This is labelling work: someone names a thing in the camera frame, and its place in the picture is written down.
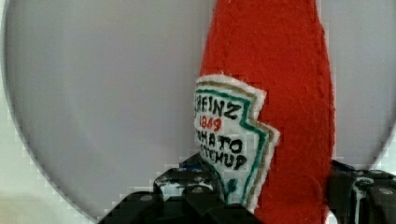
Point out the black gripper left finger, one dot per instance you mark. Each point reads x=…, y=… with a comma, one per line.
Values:
x=188, y=194

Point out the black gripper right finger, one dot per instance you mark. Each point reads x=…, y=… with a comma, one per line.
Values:
x=361, y=196

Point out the red felt ketchup bottle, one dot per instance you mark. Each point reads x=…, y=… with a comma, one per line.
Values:
x=279, y=47

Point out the grey round plate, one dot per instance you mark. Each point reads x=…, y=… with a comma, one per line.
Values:
x=107, y=94

